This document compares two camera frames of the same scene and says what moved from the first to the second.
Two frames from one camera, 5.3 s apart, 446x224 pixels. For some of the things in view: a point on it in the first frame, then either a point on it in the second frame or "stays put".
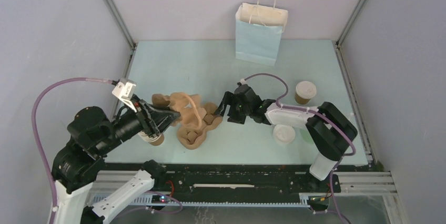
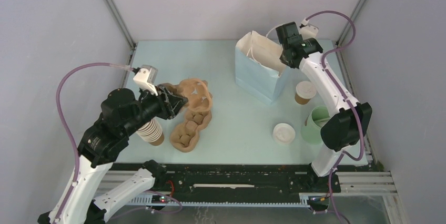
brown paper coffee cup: (300, 100) stays put
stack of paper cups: (155, 140) stays put
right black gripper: (230, 99) -> (291, 64)
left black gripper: (155, 120) -> (169, 103)
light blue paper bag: (259, 29) -> (259, 70)
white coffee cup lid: (306, 89) stays put
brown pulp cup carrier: (188, 106) -> (196, 91)
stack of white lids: (283, 134) stays put
